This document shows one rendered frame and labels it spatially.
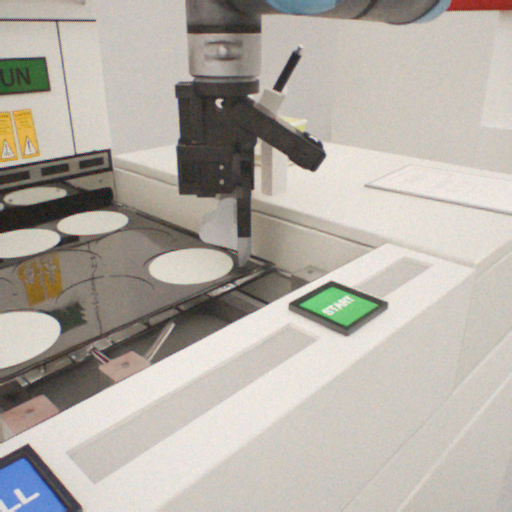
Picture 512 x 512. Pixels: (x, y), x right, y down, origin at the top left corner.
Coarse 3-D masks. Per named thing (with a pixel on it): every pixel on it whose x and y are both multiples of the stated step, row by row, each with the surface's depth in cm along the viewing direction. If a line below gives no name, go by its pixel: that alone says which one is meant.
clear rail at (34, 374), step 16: (256, 272) 60; (272, 272) 62; (224, 288) 56; (176, 304) 52; (192, 304) 53; (144, 320) 50; (160, 320) 51; (112, 336) 47; (128, 336) 48; (80, 352) 45; (32, 368) 43; (48, 368) 43; (64, 368) 44; (0, 384) 41; (32, 384) 42
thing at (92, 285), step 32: (32, 224) 75; (128, 224) 75; (160, 224) 75; (32, 256) 64; (64, 256) 64; (96, 256) 64; (128, 256) 64; (0, 288) 57; (32, 288) 56; (64, 288) 56; (96, 288) 57; (128, 288) 57; (160, 288) 56; (192, 288) 56; (64, 320) 50; (96, 320) 50; (128, 320) 50; (64, 352) 46
